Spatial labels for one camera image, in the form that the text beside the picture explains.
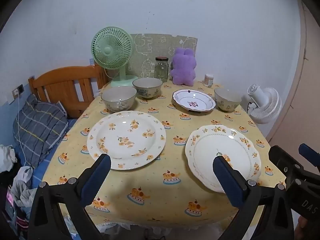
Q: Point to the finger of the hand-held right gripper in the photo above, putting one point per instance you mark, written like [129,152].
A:
[310,152]
[283,158]

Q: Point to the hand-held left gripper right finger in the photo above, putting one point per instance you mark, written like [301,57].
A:
[226,180]

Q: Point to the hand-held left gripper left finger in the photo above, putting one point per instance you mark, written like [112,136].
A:
[100,175]

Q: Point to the scalloped orange flower plate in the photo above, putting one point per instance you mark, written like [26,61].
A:
[207,150]

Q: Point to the round orange flower plate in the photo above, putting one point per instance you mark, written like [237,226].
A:
[125,130]

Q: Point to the grey rimmed ceramic bowl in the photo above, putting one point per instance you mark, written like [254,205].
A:
[117,97]

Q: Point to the small floral ceramic bowl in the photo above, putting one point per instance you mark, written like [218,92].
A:
[226,97]

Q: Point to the white plate with maroon motif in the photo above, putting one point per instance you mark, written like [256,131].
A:
[192,97]

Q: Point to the blue patterned ceramic bowl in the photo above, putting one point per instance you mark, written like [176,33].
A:
[147,85]

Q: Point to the white lace cloth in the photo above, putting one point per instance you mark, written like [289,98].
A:
[110,227]

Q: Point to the white fan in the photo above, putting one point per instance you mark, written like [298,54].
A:
[265,105]

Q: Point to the grey clothes pile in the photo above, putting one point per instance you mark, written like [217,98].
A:
[23,187]

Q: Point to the grey plaid pillow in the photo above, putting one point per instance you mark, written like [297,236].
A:
[37,127]

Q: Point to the yellow printed tablecloth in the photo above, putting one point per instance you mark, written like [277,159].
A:
[160,120]

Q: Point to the cotton swab container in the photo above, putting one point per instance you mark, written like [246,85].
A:
[208,81]

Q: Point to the wooden bed headboard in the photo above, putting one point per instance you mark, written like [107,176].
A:
[62,80]

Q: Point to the purple plush toy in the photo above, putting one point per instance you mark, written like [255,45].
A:
[182,67]

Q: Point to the empty glass jar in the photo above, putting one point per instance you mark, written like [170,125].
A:
[161,70]

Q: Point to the green desk fan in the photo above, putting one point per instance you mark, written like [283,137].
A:
[111,47]

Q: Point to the green patterned board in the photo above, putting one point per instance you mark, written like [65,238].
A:
[160,45]

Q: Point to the wall socket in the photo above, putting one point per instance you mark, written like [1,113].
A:
[18,90]

